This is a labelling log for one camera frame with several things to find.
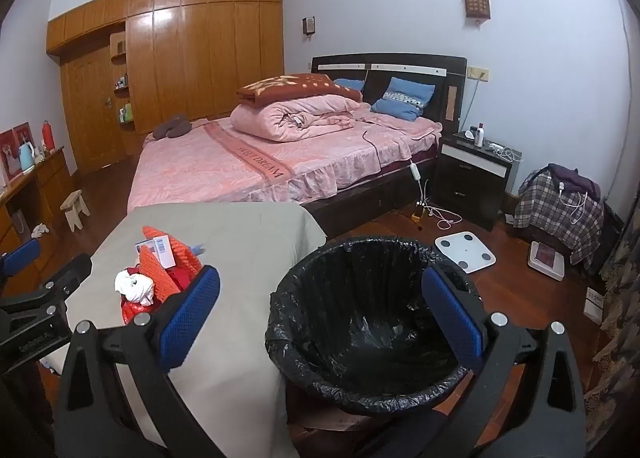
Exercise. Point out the white cardboard box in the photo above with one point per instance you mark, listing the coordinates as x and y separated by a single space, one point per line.
595 303

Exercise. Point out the red garment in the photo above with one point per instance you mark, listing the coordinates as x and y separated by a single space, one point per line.
131 313

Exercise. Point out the yellow power strip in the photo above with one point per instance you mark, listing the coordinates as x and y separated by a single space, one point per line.
419 210

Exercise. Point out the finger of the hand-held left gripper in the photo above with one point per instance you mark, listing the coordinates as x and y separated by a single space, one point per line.
55 288
22 255

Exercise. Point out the wooden wardrobe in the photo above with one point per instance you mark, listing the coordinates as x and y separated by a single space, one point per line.
200 63

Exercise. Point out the wooden lattice wall lamp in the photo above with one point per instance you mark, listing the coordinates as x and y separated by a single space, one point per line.
476 3

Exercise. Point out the blue pillow with printed band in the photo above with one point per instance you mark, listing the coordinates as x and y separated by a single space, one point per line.
400 105

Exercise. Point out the white bottle with red cap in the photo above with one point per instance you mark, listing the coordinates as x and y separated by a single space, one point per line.
480 135

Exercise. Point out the wooden door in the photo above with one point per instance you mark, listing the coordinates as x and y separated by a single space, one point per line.
92 108

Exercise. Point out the small wall lamp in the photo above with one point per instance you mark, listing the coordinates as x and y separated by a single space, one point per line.
308 25

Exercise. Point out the dark nightstand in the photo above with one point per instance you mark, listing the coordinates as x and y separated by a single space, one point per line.
470 183

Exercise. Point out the folded maroon blanket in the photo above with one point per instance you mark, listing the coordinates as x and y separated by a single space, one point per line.
295 85

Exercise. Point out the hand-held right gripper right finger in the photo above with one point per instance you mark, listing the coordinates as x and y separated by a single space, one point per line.
452 318

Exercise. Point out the waste bin with black bag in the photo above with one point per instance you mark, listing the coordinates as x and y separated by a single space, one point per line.
360 338

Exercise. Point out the patterned curtain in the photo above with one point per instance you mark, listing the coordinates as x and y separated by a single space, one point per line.
620 313

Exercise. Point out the light blue kettle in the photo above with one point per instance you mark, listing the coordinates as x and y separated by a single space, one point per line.
26 155

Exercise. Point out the orange foam net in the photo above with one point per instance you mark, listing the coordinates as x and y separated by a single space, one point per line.
182 258

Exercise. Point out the purple garment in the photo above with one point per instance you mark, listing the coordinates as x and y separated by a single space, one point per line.
575 178

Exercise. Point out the folded pink quilt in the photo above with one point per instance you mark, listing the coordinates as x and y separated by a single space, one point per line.
300 120

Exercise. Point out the wall socket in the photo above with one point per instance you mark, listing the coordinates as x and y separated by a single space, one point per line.
477 72

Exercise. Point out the wooden dresser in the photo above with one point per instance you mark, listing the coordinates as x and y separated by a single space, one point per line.
45 188

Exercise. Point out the plain blue pillow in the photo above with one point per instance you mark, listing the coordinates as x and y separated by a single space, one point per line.
350 84

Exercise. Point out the bed with pink bedspread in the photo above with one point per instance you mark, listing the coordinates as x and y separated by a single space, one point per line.
225 163

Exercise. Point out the blue plastic bag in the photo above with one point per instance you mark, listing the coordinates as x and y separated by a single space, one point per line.
197 250

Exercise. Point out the white crumpled floor cloth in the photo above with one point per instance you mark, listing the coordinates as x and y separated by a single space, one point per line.
40 229

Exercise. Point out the small white blue box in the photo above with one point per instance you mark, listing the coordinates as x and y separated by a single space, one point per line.
155 247

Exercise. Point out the plaid cloth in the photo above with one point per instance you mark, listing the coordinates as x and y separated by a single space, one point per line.
555 218

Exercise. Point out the white bathroom scale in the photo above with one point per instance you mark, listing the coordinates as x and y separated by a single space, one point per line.
465 250

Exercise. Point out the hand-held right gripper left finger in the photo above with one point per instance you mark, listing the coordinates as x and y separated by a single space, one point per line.
192 313

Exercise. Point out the beige tablecloth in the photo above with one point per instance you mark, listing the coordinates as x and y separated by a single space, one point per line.
240 258

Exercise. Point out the small wooden stool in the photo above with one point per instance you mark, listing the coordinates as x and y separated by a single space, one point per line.
75 208

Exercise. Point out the red framed photo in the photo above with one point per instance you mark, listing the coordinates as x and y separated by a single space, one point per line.
15 148

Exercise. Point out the red thermos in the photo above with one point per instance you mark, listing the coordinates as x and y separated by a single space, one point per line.
48 135

